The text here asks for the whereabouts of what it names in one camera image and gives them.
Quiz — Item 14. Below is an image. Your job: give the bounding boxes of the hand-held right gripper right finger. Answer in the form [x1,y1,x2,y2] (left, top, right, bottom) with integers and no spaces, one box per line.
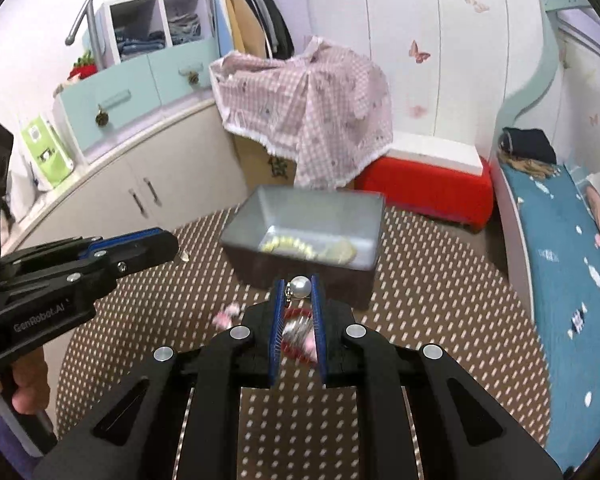
[312,275,563,480]

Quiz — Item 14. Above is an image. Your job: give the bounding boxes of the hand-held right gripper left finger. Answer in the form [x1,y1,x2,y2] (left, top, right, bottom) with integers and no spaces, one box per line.
[32,280,287,480]

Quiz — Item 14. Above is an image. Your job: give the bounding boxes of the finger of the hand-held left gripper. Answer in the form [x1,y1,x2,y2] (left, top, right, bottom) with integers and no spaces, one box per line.
[2,231,179,312]
[0,227,165,286]

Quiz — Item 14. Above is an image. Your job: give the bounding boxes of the red pink bead ornament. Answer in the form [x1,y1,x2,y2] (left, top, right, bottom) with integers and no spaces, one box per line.
[279,307,317,364]

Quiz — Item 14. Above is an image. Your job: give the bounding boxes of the pearl earring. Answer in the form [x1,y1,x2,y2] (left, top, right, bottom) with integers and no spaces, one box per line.
[285,276,314,312]

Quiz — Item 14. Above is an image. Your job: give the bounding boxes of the small pink ornament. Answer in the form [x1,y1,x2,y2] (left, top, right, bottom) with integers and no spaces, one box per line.
[212,304,242,326]

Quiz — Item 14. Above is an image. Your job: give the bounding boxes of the yellow bead bracelet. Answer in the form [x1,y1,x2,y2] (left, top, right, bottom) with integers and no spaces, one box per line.
[261,234,322,262]

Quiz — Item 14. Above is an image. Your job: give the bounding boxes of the grey rectangular box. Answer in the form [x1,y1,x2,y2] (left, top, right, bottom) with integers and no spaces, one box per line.
[220,185,386,311]

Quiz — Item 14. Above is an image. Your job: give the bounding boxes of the person's left forearm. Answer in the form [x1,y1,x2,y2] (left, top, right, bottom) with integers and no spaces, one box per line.
[0,405,43,480]

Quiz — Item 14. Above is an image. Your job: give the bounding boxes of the person's left hand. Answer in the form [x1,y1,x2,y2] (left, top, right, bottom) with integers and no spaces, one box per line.
[0,347,49,417]

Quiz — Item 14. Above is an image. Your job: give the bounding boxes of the white curved cabinet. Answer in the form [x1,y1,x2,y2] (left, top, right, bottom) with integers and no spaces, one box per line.
[0,96,252,257]

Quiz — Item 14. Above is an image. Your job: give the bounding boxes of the brown dotted table mat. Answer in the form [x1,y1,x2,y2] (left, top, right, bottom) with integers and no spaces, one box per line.
[55,205,553,480]

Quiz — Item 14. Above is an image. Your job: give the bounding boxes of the green paper bag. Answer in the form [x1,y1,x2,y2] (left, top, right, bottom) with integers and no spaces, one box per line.
[19,114,76,192]

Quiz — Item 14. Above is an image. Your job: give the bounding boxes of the wide teal drawer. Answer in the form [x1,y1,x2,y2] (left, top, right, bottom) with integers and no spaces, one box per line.
[54,57,164,162]

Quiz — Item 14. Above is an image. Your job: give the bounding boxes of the cardboard box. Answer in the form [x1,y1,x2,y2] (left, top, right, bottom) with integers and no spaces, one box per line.
[229,129,299,191]

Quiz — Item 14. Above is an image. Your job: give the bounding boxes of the narrow teal drawer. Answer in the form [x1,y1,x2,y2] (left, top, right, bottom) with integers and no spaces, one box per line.
[147,37,219,104]

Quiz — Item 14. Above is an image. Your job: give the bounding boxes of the red green plush toy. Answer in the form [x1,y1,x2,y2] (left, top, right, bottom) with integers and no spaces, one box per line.
[67,49,99,84]

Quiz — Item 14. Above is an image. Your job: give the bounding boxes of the red storage bench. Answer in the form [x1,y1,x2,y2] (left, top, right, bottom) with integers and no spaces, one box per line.
[354,156,496,234]

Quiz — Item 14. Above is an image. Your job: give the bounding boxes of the folded dark jeans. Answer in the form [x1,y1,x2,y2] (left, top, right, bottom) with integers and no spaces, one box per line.
[114,27,167,57]

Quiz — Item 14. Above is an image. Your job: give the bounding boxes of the white board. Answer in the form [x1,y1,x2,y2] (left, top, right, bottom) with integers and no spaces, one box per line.
[386,131,484,177]

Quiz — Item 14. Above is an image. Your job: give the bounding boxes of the folded light jeans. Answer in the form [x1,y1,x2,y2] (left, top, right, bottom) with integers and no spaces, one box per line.
[168,11,202,44]

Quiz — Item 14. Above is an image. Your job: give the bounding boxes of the pink checked cloth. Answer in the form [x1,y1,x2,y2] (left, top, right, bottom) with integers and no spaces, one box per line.
[209,36,394,189]

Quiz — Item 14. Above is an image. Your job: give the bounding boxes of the purple cubby shelf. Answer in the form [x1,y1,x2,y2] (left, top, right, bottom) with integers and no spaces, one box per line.
[94,0,217,69]

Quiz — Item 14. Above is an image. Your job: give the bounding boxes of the grey metal handrail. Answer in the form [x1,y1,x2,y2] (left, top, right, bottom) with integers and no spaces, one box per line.
[64,0,119,69]

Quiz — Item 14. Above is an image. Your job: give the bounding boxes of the blue printed bed sheet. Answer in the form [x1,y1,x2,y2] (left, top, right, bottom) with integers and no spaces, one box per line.
[497,160,600,466]

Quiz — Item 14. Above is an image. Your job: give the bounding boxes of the row of hanging clothes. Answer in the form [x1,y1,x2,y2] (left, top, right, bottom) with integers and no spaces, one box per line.
[202,0,296,61]

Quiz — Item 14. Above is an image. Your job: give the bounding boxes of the beige folded clothes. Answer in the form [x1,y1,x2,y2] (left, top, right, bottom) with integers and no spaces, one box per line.
[500,156,564,180]

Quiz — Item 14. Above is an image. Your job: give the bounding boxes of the dark folded clothes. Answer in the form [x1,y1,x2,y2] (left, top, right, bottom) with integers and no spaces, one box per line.
[499,127,557,165]

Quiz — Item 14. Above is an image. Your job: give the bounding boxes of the white wardrobe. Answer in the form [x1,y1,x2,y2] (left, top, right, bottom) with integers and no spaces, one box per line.
[300,0,548,161]

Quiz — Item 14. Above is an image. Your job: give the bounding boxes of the teal bunk bed frame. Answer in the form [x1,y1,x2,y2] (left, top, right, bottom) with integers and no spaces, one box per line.
[490,0,600,331]

